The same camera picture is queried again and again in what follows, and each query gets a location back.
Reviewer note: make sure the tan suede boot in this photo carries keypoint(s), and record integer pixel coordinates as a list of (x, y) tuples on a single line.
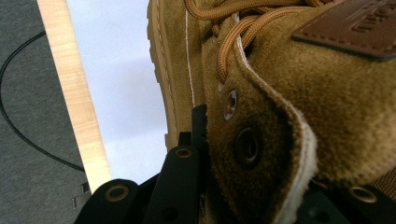
[(327, 109)]

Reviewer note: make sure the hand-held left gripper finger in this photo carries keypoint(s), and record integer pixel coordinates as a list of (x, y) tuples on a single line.
[(199, 130)]

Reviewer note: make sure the small metal bracket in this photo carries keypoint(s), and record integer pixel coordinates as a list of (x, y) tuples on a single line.
[(79, 200)]

